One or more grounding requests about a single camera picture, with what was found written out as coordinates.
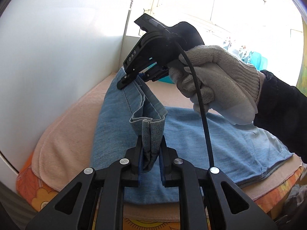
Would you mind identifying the black cable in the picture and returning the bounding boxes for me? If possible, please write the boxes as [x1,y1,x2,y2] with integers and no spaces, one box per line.
[173,40,216,169]

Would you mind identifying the right gloved hand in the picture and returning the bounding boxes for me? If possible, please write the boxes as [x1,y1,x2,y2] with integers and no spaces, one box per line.
[168,45,266,126]

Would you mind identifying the blue denim pants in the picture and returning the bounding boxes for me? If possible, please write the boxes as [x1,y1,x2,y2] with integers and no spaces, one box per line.
[91,69,291,205]

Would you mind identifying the beige blanket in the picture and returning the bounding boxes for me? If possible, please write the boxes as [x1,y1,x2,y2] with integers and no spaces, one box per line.
[31,73,304,229]

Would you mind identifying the right black sleeve forearm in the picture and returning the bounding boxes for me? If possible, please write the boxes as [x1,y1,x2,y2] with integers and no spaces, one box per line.
[254,70,307,163]

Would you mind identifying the blue bottle on windowsill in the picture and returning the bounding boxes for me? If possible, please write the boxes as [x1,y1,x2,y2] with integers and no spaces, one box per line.
[241,51,267,71]

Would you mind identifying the orange floral bedsheet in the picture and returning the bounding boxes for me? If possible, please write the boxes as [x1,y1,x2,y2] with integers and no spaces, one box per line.
[16,155,306,229]

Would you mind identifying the white wardrobe cabinet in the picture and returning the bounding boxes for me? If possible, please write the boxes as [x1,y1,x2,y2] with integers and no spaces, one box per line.
[1,0,130,191]

